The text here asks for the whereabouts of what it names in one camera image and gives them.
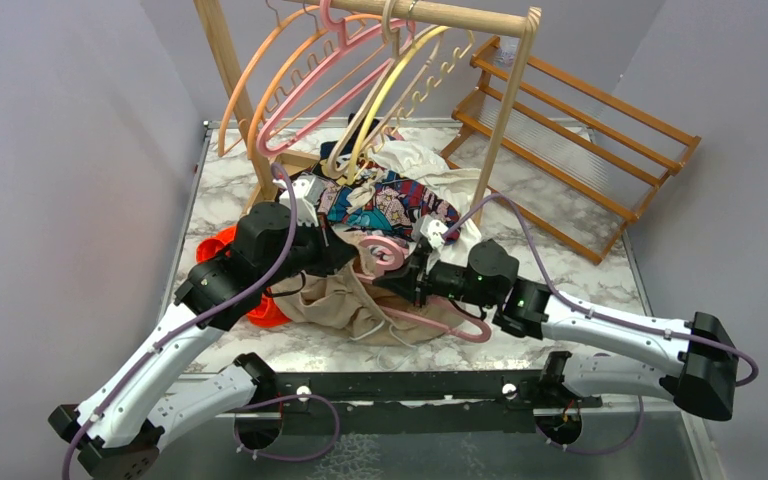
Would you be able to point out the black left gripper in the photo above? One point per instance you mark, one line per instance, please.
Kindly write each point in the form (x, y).
(334, 253)

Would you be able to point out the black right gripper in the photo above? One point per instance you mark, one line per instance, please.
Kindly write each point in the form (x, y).
(413, 281)

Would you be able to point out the beige shorts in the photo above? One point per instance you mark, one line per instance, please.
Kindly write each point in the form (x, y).
(342, 305)

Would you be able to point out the orange mesh shorts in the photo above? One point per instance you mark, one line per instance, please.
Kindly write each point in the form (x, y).
(267, 314)

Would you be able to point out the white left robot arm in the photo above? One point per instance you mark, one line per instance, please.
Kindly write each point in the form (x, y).
(120, 430)

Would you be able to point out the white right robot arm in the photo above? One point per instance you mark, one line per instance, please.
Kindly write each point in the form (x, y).
(691, 363)

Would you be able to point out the comic print shorts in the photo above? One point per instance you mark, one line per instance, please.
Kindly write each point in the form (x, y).
(381, 201)

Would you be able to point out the inner orange hanger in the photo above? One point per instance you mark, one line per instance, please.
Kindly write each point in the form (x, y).
(331, 41)

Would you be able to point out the orange hanger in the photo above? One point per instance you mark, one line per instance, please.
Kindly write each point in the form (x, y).
(331, 41)
(241, 120)

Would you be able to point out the outer orange hanger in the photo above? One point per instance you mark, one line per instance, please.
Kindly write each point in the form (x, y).
(241, 120)

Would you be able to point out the beige hanger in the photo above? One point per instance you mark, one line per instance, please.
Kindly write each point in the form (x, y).
(386, 105)

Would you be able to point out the cream notched hanger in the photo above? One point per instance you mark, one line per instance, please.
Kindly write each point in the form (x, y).
(437, 79)

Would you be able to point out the dark navy garment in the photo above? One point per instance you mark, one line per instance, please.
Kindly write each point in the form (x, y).
(328, 147)

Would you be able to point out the white garment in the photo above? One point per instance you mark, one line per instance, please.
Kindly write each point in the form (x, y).
(418, 162)

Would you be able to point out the orange wooden slatted shelf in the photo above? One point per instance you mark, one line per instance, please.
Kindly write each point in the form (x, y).
(579, 163)

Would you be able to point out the wooden clothes rack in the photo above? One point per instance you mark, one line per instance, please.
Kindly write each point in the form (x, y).
(525, 28)

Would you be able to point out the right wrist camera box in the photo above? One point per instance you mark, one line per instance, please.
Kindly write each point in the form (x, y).
(430, 230)

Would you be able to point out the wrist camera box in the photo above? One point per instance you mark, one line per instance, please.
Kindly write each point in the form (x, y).
(308, 190)
(430, 230)

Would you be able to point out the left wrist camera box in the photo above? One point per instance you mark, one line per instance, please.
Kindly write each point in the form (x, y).
(308, 190)

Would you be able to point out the black mounting rail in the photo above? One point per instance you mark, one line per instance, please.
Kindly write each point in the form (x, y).
(392, 403)

